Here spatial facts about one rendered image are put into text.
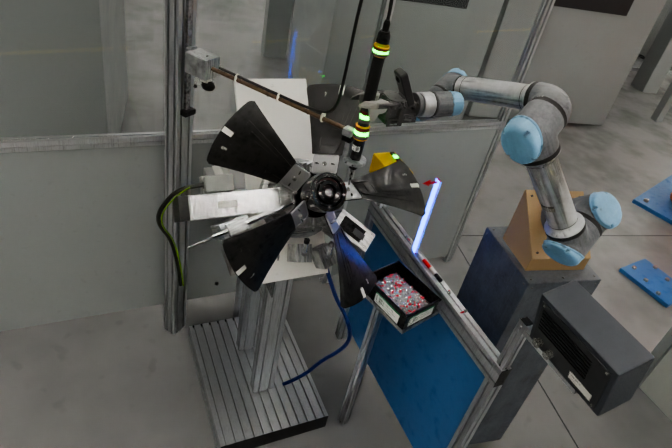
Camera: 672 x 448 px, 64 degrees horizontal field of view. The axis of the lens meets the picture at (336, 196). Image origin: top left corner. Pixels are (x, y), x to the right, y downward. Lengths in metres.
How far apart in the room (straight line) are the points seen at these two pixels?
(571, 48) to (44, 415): 4.98
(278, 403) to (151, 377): 0.58
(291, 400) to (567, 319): 1.36
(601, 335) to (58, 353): 2.19
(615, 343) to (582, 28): 4.42
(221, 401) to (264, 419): 0.20
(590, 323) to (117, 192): 1.77
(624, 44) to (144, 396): 5.12
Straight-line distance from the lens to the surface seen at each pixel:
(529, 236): 1.91
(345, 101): 1.70
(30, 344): 2.81
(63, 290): 2.67
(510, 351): 1.73
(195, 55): 1.87
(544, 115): 1.50
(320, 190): 1.58
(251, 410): 2.42
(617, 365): 1.42
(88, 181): 2.30
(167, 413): 2.50
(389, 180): 1.77
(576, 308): 1.49
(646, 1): 5.93
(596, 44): 5.80
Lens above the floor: 2.10
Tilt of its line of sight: 34 degrees down
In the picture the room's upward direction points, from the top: 13 degrees clockwise
